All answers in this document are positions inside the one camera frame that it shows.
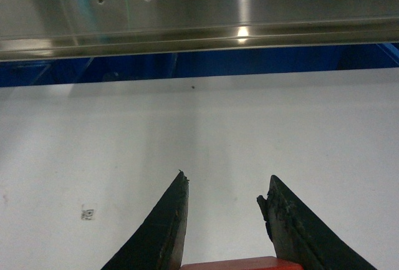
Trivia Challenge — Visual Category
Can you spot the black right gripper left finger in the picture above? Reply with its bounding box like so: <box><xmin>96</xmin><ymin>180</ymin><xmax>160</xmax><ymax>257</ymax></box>
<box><xmin>102</xmin><ymin>171</ymin><xmax>189</xmax><ymax>269</ymax></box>

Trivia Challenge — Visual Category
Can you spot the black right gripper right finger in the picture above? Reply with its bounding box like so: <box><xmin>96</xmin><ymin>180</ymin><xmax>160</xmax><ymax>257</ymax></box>
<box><xmin>256</xmin><ymin>175</ymin><xmax>375</xmax><ymax>269</ymax></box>

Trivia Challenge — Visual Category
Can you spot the red magnetic block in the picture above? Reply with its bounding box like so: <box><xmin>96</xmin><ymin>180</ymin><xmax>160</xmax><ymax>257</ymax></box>
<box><xmin>180</xmin><ymin>256</ymin><xmax>303</xmax><ymax>270</ymax></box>

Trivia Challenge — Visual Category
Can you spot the small printed marker tag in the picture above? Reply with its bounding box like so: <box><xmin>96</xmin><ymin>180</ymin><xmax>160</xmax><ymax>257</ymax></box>
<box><xmin>80</xmin><ymin>209</ymin><xmax>95</xmax><ymax>221</ymax></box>

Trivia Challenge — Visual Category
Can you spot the stainless steel shelf rail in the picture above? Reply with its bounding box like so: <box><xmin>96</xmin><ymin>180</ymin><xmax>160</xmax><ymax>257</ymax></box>
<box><xmin>1</xmin><ymin>0</ymin><xmax>398</xmax><ymax>61</ymax></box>

